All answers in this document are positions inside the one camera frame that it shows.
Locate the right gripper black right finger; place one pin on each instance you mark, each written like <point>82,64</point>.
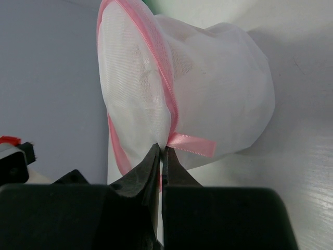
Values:
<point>198,217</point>

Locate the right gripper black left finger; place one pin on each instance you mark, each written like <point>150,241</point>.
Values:
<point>122,215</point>

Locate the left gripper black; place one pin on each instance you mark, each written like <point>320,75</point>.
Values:
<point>72,177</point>

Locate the white mesh laundry bag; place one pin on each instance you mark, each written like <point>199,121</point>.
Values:
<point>205,93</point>

